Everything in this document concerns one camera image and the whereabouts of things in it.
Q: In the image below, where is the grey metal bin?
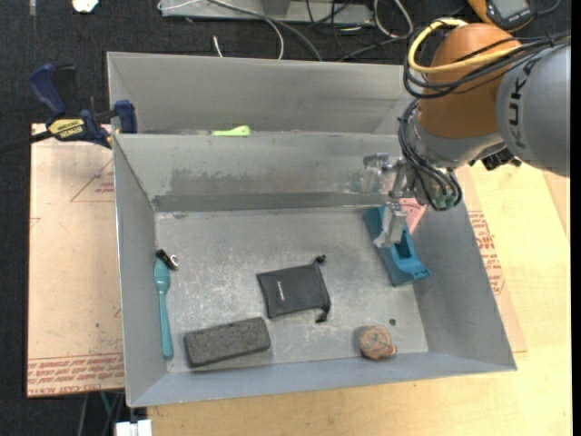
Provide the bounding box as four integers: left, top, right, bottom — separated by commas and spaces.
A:
106, 51, 518, 409

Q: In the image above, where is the pink flat piece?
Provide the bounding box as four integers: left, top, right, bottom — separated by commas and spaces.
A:
402, 197, 428, 236

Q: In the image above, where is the small black clip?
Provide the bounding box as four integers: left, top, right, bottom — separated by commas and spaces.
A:
155, 249, 180, 272

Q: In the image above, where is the teal plastic box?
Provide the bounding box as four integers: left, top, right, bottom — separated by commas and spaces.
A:
361, 205, 432, 288

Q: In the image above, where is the light green plastic piece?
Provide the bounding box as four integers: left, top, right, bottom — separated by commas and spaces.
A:
210, 124, 252, 137

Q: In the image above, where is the teal plastic spoon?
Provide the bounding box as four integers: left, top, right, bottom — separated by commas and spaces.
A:
153, 259, 176, 361

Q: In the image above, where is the dark grey flat block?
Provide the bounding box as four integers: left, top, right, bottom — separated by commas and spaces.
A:
182, 316, 273, 369

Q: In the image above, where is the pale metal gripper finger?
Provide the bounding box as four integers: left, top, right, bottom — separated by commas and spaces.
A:
361, 152, 397, 193
371, 200, 410, 249

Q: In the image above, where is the black drawstring pouch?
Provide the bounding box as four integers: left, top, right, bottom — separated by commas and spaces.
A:
255, 254, 332, 324

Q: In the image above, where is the brown round stone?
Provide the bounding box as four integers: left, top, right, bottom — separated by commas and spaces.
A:
354, 324, 399, 362

